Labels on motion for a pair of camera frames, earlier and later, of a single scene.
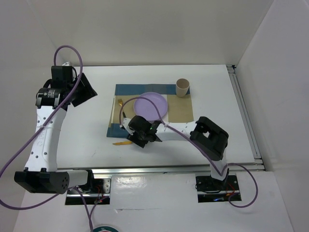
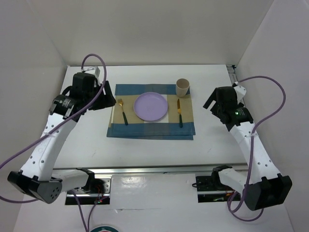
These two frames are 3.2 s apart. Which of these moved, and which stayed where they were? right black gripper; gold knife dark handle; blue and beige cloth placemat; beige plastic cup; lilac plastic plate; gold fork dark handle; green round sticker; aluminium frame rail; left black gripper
Moved: gold knife dark handle; right black gripper; left black gripper
Stayed: blue and beige cloth placemat; lilac plastic plate; gold fork dark handle; aluminium frame rail; green round sticker; beige plastic cup
